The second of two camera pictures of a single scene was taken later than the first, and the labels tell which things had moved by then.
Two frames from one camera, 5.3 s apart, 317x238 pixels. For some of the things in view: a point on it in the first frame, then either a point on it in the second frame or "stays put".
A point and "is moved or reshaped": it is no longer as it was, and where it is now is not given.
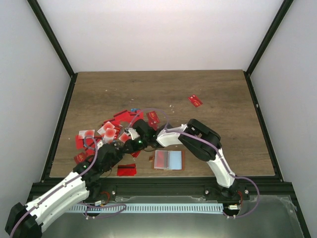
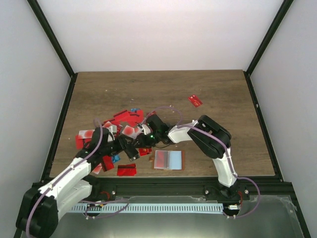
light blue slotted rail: [148, 208] stays put
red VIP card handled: [153, 119] is moved or reshaped
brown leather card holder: [168, 159] stays put
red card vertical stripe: [161, 159] stays put
